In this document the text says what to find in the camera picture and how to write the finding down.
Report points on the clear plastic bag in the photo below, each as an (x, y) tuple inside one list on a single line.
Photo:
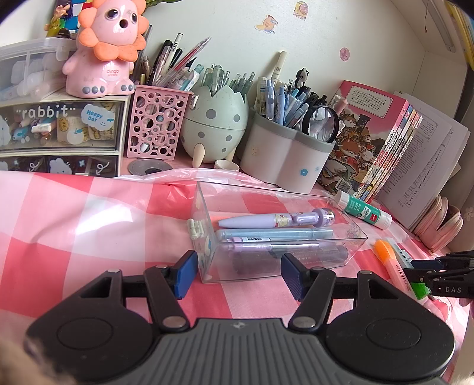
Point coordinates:
[(192, 174)]

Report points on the black magnifying glass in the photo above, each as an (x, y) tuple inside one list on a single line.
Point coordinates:
[(322, 124)]

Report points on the orange highlighter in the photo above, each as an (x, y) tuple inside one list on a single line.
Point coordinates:
[(389, 259)]

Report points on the pink checkered tablecloth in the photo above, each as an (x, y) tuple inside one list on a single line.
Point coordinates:
[(74, 222)]

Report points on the pink pouch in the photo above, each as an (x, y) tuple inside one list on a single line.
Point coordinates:
[(431, 218), (451, 229)]

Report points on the grey-blue pen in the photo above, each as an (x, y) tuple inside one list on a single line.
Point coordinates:
[(277, 233)]

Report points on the green capped white highlighter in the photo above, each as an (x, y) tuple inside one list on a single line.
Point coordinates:
[(420, 292)]

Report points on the duck wall sticker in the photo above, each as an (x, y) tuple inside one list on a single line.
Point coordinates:
[(266, 24)]

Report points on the cartoon wall sticker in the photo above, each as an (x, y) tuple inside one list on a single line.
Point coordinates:
[(300, 10)]

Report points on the green plant leaves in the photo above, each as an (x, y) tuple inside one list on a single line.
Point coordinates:
[(155, 3)]

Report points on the bunch of clear green pens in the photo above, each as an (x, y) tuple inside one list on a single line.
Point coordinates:
[(216, 76)]

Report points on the lilac cartoon pen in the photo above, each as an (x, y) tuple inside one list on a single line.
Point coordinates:
[(251, 221)]

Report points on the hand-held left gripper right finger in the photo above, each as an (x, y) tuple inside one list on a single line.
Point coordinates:
[(292, 277)]

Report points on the clear plastic storage box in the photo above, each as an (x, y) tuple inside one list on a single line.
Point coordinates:
[(26, 74)]

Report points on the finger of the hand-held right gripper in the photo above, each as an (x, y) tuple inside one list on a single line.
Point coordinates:
[(418, 275), (426, 264)]

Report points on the pink perforated pen holder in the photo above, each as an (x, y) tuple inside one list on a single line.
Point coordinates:
[(159, 122)]

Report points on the white printed booklet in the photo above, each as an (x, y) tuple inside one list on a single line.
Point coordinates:
[(426, 166)]

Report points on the grey white pen holder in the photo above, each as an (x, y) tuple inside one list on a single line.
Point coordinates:
[(277, 155)]

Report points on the bunch of blue pens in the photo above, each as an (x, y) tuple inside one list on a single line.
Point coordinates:
[(285, 100)]

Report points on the green egg-shaped pen holder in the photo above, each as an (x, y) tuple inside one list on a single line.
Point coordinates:
[(214, 122)]

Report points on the pink lion pencil sharpener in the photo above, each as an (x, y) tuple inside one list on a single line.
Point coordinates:
[(103, 48)]

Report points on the white lamp bar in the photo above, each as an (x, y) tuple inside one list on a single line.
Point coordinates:
[(444, 29)]

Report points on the colourful toy figurines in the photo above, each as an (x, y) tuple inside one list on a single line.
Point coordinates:
[(61, 18)]

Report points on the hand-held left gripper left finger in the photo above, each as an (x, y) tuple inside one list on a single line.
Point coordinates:
[(185, 274)]

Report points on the black marker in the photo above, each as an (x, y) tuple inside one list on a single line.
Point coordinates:
[(314, 255)]

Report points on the yellow books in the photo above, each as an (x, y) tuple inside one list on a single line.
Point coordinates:
[(464, 29)]

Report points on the pink round wall sticker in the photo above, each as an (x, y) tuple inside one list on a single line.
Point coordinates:
[(344, 54)]

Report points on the pink comic book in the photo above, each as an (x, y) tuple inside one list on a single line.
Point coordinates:
[(385, 155), (366, 122), (392, 155), (399, 155)]

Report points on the white drawer organizer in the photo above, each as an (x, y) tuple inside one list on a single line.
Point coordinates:
[(55, 122)]

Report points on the green white glue stick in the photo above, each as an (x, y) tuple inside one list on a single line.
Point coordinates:
[(361, 209)]

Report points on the bunch of assorted pens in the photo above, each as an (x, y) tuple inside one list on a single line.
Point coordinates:
[(174, 66)]

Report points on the small white cap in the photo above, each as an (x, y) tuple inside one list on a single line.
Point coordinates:
[(226, 164)]

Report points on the grey metal disc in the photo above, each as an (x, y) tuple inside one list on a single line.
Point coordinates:
[(137, 166)]

